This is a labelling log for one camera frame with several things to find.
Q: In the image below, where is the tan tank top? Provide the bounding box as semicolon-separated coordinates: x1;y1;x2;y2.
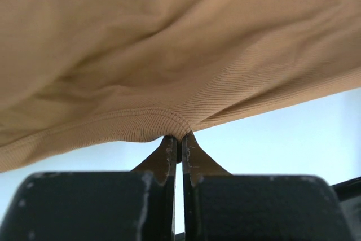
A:
1;0;360;172

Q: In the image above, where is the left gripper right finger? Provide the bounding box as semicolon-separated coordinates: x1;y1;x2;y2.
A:
182;133;354;240

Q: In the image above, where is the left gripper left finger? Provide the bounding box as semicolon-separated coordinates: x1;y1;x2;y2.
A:
1;136;177;241

